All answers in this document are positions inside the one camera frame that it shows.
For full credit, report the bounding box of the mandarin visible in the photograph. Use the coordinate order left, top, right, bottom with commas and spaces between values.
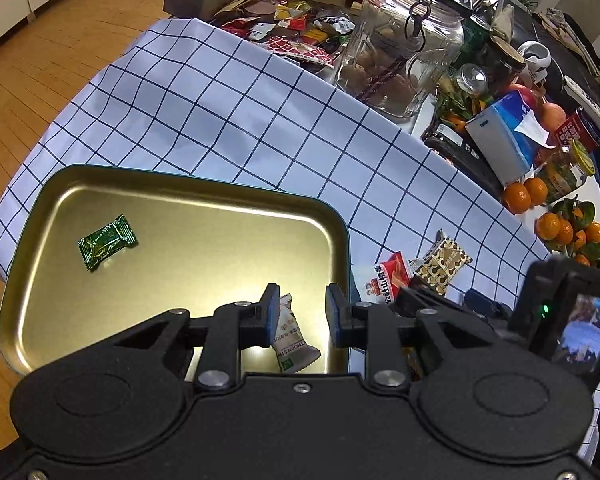
503, 182, 532, 213
524, 176, 549, 206

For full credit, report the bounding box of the small green candy packet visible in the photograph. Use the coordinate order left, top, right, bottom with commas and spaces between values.
77, 214, 139, 272

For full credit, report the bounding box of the white mug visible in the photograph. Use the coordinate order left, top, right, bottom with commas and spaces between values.
517, 40, 553, 86

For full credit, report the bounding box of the white orange snack packet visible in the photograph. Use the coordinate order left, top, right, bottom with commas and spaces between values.
272, 294, 322, 374

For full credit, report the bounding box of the glass jar with yellow lid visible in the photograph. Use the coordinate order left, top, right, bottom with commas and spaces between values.
537, 142, 596, 206

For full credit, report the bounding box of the red can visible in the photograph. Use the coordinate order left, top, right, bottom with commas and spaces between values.
552, 107, 600, 153

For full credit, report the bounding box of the brown gold patterned packet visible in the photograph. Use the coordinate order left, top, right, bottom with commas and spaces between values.
410, 230, 473, 297

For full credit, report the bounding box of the white checkered tablecloth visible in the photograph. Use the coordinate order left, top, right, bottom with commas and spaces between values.
0, 17, 600, 466

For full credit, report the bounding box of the single mandarin among leaves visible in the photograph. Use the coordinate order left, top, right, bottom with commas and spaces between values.
437, 95, 486, 133

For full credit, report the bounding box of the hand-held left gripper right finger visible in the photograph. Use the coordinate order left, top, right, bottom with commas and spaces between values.
326, 284, 488, 392

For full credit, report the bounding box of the red white snack packet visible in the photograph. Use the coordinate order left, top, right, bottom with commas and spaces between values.
352, 251, 413, 306

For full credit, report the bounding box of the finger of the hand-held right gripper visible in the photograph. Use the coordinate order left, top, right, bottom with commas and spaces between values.
396, 285, 464, 317
464, 288, 512, 322

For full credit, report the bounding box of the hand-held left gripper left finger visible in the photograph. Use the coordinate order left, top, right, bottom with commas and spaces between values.
114, 284, 281, 392

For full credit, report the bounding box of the orange red round fruit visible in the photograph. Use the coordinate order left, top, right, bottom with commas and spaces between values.
540, 102, 568, 132

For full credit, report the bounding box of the small clear glass jar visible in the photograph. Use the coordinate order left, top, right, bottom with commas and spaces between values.
452, 62, 491, 98

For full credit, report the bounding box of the large glass jar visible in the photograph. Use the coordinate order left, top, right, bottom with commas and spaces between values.
334, 0, 466, 120

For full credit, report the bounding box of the pile of assorted snack packets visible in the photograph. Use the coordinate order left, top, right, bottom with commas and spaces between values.
220, 0, 356, 68

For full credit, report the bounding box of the blue white tissue box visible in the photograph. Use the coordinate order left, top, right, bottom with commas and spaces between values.
465, 91, 556, 187

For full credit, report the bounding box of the white plate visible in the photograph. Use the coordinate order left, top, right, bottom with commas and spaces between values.
562, 75, 600, 141

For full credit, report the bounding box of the pile of leafy mandarins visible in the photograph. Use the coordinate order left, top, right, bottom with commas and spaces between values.
535, 197, 600, 273

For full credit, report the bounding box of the black case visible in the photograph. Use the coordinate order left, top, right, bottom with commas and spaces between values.
422, 132, 506, 196

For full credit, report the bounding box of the dark jar with cork lid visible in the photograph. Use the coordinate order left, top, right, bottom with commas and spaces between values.
480, 37, 528, 91

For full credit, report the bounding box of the gold metal tray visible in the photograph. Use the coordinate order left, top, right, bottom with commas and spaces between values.
0, 164, 352, 376

